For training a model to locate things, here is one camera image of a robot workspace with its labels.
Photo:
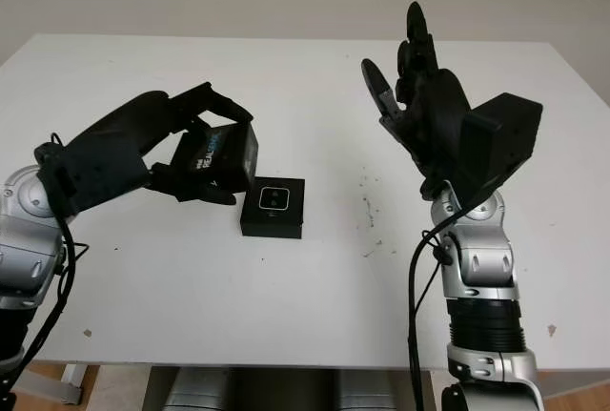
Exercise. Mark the black camera box base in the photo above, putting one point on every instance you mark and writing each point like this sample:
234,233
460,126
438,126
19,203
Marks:
271,225

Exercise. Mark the black Intel RealSense box lid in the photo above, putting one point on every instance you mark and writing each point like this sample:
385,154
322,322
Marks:
224,158

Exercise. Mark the white table leg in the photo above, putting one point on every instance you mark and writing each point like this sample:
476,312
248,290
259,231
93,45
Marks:
74,382

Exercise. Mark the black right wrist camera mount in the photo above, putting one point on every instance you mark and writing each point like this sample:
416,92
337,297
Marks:
505,139

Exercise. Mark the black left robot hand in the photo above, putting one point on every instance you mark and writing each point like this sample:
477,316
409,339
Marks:
128,120

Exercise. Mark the grey robot torso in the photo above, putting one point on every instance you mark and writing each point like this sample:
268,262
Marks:
286,389

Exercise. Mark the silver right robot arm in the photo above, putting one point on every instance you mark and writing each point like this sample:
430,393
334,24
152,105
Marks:
486,263

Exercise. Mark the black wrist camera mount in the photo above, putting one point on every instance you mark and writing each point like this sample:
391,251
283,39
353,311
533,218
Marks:
505,139
95,177

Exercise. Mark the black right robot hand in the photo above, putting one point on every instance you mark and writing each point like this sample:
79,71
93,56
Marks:
438,120

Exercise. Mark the small silver depth camera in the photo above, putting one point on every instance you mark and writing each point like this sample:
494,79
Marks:
274,199

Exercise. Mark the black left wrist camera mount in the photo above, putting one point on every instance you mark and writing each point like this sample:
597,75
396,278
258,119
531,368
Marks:
95,177

